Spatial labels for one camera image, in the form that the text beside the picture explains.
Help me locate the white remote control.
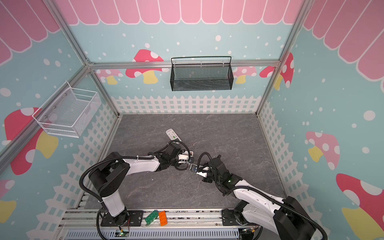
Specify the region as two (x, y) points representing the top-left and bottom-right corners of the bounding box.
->
(166, 129), (181, 142)

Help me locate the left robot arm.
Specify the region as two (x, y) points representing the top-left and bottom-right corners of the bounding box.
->
(79, 140), (192, 222)

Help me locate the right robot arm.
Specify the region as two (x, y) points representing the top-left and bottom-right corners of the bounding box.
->
(191, 156), (328, 240)

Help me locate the green toy brick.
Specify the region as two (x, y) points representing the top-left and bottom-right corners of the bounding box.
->
(145, 210), (159, 226)

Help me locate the orange toy brick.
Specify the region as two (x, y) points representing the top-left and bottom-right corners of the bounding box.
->
(158, 211), (168, 227)

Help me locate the small green circuit board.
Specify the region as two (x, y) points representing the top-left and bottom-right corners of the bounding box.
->
(116, 230), (130, 238)

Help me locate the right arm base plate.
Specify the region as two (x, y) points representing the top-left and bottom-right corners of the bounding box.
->
(221, 209), (257, 226)

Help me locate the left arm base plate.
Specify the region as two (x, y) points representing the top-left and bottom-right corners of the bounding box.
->
(101, 210), (144, 227)

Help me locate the black mesh wall basket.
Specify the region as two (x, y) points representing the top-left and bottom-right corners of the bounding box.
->
(170, 56), (234, 92)

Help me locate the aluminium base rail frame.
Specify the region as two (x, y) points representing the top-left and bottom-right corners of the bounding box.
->
(54, 208), (260, 240)

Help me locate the white wire wall basket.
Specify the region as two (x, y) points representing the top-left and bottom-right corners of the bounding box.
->
(32, 82), (102, 138)

